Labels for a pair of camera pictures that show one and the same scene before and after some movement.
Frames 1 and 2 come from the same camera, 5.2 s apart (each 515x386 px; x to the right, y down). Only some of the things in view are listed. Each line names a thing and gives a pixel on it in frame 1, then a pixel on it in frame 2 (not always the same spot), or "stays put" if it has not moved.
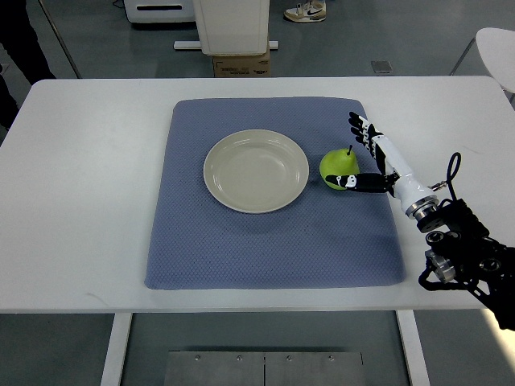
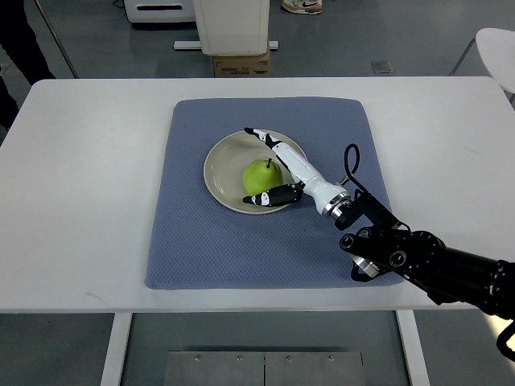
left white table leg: [113, 359] stays put
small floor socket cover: [382, 67] stays put
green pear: [339, 162] → [262, 175]
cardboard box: [242, 66] stays put
